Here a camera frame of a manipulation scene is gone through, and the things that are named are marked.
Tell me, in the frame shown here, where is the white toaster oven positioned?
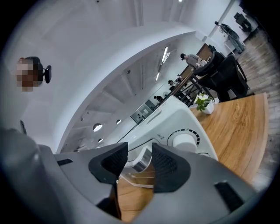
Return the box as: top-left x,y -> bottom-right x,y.
104,95 -> 220,170

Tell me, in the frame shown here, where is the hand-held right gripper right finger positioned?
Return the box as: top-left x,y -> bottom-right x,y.
151,142 -> 192,194

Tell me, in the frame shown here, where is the white glass oven door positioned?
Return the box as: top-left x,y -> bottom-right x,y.
119,143 -> 157,190

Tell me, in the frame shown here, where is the black office chair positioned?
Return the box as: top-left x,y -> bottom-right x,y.
215,55 -> 250,103
196,51 -> 226,88
233,12 -> 252,32

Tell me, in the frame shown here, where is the black metal railing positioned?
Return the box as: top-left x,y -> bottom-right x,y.
152,71 -> 212,108

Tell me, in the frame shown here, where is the black head-worn camera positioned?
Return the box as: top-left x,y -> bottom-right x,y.
42,65 -> 53,84

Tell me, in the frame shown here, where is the person's head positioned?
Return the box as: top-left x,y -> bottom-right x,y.
16,56 -> 44,92

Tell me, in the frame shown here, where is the potted plant in white pot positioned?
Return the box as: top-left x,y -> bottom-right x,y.
194,93 -> 217,115

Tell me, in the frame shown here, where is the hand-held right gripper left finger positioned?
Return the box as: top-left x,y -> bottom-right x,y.
88,142 -> 129,185

